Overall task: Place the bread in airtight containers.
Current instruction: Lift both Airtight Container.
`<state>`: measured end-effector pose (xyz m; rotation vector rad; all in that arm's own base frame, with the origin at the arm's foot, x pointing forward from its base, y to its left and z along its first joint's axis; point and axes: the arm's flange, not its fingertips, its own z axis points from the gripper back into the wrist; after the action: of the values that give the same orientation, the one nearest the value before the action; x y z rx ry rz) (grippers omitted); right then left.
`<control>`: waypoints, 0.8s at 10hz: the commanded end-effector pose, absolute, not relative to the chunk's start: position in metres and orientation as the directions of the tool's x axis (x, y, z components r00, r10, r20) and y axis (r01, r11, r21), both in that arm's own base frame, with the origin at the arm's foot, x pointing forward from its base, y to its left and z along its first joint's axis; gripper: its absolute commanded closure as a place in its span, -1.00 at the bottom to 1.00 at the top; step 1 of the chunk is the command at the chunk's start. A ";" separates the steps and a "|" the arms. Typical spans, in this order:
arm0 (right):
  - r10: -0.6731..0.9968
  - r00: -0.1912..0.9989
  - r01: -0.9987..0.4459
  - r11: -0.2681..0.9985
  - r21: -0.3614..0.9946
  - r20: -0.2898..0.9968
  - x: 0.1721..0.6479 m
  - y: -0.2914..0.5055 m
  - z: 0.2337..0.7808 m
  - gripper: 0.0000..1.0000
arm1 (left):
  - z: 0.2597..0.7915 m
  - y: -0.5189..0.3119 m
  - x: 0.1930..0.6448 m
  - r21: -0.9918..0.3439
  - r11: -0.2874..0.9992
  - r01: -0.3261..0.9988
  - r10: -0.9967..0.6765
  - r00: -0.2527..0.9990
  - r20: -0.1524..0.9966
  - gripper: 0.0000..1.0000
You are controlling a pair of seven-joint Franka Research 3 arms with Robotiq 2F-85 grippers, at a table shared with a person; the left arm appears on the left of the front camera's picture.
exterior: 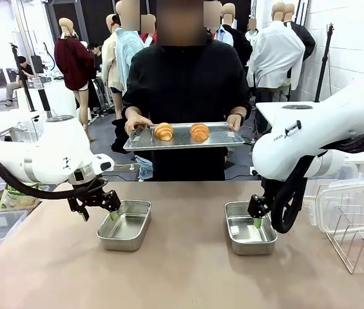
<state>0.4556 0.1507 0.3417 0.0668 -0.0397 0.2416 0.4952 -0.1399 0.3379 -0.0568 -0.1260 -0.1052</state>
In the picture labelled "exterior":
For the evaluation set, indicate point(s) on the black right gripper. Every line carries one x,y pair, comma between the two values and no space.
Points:
259,206

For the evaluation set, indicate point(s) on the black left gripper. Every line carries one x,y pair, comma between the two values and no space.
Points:
109,199

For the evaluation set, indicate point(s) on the stainless steel food container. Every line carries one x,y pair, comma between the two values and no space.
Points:
127,241
252,248

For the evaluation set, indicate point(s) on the metal tongs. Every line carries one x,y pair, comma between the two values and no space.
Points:
136,133

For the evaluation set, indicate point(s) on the golden croissant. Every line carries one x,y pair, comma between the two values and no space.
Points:
164,132
199,132

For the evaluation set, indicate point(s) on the perforated metal baking tray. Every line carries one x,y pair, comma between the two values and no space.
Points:
181,141

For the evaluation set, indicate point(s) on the person's right forearm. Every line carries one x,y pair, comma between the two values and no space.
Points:
134,111

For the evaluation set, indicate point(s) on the person's left forearm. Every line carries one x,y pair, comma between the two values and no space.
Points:
240,111

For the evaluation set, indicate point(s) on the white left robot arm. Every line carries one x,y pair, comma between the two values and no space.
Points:
56,154

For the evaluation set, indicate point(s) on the person's right hand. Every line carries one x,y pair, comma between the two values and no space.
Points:
136,122

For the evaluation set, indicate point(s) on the person's left hand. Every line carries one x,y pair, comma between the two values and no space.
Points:
234,124

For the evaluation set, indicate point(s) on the blue cloth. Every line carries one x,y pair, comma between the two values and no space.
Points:
144,169

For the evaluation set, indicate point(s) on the yellow green snack bag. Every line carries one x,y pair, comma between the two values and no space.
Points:
17,199

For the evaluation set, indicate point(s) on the black wrist watch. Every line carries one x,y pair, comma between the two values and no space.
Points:
239,117

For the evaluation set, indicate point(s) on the black and silver stand pole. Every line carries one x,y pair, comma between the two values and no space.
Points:
44,99

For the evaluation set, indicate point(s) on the person in black shirt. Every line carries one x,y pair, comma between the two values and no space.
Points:
185,83

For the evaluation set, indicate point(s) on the mannequin in dark red shirt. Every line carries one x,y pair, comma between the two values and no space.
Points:
72,64

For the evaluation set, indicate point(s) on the mannequin in beige shirt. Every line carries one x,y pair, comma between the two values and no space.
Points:
109,58

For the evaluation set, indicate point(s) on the black tripod stand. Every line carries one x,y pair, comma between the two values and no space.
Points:
24,83
325,64

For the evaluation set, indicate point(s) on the standing person in black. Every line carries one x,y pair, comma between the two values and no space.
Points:
97,56

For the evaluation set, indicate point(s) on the mannequin in light blue shirt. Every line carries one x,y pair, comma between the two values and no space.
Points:
127,51

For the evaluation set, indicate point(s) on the mannequin in white shirt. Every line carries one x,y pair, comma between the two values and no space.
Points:
275,54

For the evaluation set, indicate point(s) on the seated person in black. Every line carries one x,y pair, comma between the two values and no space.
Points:
24,69

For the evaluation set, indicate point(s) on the mannequin in red top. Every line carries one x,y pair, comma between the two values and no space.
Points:
146,37

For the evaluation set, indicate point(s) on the mannequin in black jacket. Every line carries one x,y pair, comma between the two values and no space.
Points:
305,42
241,42

